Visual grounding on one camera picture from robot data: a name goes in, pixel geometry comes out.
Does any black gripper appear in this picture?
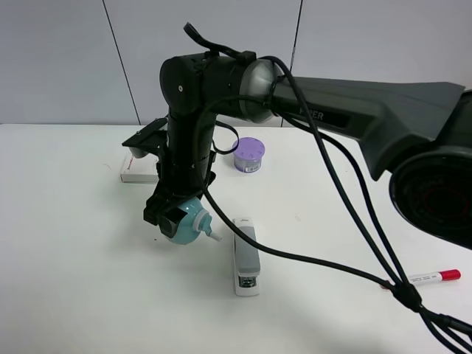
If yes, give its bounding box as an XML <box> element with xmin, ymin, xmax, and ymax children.
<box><xmin>143</xmin><ymin>112</ymin><xmax>215</xmax><ymax>236</ymax></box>

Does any teal pencil sharpener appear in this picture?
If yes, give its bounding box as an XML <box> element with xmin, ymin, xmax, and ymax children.
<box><xmin>165</xmin><ymin>198</ymin><xmax>222</xmax><ymax>245</ymax></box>

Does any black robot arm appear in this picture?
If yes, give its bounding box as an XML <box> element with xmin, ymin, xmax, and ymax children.
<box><xmin>144</xmin><ymin>52</ymin><xmax>471</xmax><ymax>248</ymax></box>

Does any grey white stapler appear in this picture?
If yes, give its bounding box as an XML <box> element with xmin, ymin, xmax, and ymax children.
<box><xmin>233</xmin><ymin>233</ymin><xmax>260</xmax><ymax>297</ymax></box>

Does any white cardboard box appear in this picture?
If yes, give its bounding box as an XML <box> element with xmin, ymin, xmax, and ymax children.
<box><xmin>119</xmin><ymin>152</ymin><xmax>159</xmax><ymax>184</ymax></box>

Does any purple lidded round jar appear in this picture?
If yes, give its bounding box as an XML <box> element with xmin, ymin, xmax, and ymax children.
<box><xmin>232</xmin><ymin>137</ymin><xmax>266</xmax><ymax>173</ymax></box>

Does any red whiteboard marker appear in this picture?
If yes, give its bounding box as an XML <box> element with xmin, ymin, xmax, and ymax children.
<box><xmin>381</xmin><ymin>268</ymin><xmax>462</xmax><ymax>291</ymax></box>

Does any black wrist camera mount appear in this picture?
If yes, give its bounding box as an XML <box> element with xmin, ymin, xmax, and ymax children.
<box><xmin>122</xmin><ymin>118</ymin><xmax>168</xmax><ymax>159</ymax></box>

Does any black cable bundle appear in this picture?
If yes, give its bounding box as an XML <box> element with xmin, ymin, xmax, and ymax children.
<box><xmin>183</xmin><ymin>22</ymin><xmax>472</xmax><ymax>354</ymax></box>

